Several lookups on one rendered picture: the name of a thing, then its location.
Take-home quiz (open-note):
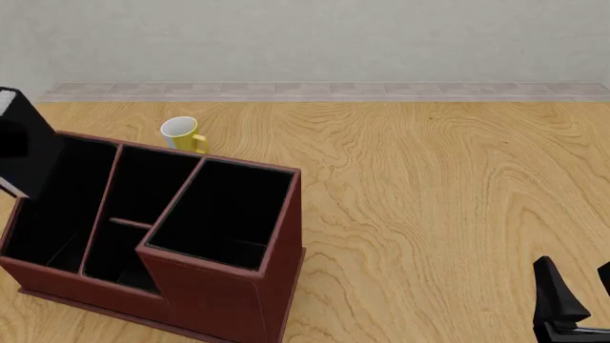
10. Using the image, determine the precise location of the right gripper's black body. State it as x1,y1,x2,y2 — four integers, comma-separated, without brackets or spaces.
532,318,610,343

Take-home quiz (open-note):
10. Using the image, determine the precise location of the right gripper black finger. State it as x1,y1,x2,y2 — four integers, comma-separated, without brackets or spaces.
597,261,610,298
532,255,593,324

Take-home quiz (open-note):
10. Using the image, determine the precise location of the red-brown desk caddy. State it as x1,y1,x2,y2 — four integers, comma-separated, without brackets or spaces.
0,130,307,343

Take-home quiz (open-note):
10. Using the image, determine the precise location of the yellow mug, white inside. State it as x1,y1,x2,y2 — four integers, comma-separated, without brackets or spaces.
159,115,211,156

